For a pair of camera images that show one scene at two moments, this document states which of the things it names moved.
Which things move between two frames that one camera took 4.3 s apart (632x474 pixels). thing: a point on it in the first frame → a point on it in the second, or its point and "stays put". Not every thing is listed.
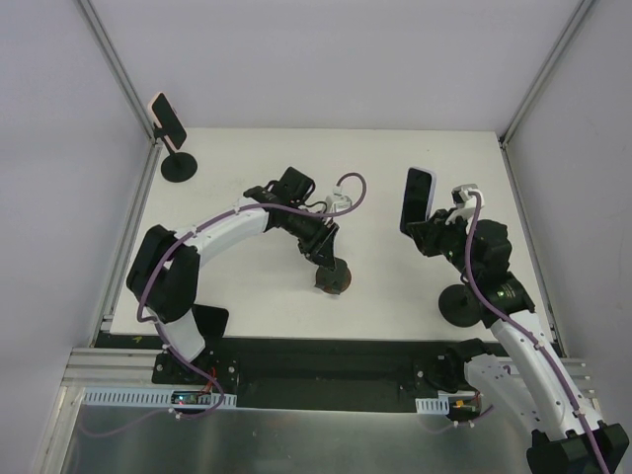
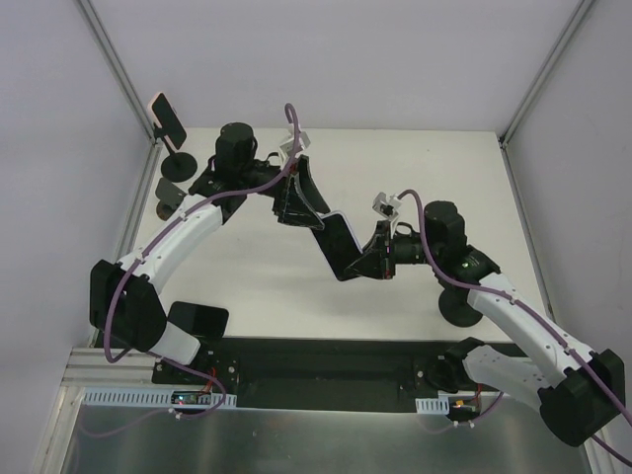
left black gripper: (321, 242) → (284, 191)
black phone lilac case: (419, 197) → (338, 243)
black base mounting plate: (311, 371) stays put
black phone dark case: (211, 321) stays put
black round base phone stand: (458, 305) stays put
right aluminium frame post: (574, 21) stays put
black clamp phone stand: (177, 167) stays put
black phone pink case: (166, 117) stays put
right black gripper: (421, 237) → (387, 252)
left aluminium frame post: (139, 109) stays put
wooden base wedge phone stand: (334, 281) → (170, 197)
